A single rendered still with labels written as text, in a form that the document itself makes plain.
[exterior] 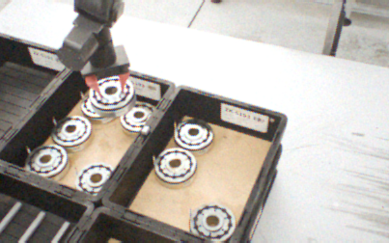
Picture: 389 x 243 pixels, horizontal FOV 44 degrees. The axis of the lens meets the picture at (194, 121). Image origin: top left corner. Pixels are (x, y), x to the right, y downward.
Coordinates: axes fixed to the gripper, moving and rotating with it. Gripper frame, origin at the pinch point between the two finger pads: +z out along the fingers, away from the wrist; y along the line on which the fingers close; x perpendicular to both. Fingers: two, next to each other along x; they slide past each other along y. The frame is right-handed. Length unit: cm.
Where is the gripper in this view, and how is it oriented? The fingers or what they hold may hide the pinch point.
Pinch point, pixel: (111, 90)
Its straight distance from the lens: 108.8
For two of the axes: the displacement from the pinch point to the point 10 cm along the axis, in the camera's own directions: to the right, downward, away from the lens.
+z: 0.5, 6.6, 7.5
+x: -3.2, -7.0, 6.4
